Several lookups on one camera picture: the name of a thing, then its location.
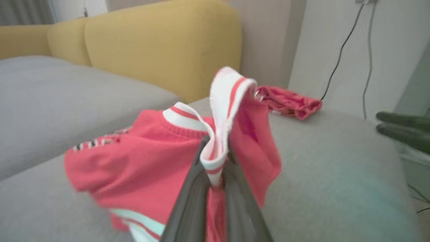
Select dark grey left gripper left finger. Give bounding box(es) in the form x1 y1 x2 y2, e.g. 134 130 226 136
160 134 212 242

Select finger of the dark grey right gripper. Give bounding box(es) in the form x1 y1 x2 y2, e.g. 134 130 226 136
376 124 430 154
376 112 430 132

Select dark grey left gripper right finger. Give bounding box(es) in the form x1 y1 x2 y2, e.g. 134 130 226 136
222 147 274 242

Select red jersey with lettering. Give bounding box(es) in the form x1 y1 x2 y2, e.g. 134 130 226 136
64 66 283 242

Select large grey sofa seat cushion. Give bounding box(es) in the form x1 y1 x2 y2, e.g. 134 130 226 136
0 97 422 242

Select red shorts with white trim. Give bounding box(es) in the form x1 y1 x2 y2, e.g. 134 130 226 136
255 85 323 121

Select wide yellow sofa back cushion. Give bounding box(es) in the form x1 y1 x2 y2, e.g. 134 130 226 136
84 0 243 103

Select narrow yellow sofa back cushion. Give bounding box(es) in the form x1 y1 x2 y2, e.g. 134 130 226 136
47 18 92 66

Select long yellow sofa back cushion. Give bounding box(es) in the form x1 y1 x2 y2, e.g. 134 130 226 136
0 24 53 61

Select grey curtain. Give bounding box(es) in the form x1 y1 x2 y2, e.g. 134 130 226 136
0 0 56 27

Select grey wall cable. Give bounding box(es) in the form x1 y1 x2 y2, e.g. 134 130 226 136
361 2 377 120

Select black wall cable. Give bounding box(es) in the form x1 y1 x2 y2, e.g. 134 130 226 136
320 3 366 101

